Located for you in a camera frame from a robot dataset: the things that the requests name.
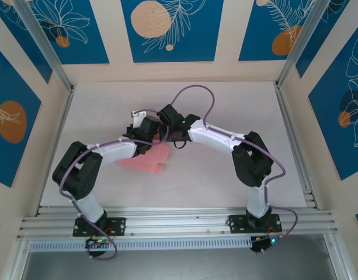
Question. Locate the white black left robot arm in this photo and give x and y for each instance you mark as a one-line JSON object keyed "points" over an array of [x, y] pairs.
{"points": [[117, 150]]}

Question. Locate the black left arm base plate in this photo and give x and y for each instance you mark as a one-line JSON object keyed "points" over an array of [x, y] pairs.
{"points": [[117, 226]]}

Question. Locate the black controller board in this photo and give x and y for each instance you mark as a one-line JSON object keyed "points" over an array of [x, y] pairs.
{"points": [[98, 244], [262, 243]]}

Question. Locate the aluminium frame post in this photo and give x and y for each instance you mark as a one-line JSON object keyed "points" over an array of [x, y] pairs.
{"points": [[301, 43], [47, 49]]}

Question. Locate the pink paper box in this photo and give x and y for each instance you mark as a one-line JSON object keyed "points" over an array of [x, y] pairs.
{"points": [[152, 161]]}

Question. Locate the black right controller board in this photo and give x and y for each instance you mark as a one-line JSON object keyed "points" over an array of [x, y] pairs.
{"points": [[262, 243]]}

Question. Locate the black left controller board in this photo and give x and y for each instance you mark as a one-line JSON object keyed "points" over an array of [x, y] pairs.
{"points": [[98, 244]]}

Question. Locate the aluminium mounting rail beam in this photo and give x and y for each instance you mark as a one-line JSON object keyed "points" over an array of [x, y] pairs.
{"points": [[178, 221]]}

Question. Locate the grey metal sheet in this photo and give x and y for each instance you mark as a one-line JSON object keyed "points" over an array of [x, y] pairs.
{"points": [[178, 266]]}

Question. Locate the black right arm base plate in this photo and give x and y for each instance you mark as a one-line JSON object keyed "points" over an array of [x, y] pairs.
{"points": [[237, 223]]}

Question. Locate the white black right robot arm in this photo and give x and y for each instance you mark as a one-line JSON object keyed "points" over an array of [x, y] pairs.
{"points": [[213, 135]]}

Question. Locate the aluminium side rail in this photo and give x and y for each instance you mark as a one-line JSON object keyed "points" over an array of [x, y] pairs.
{"points": [[54, 140], [295, 146]]}

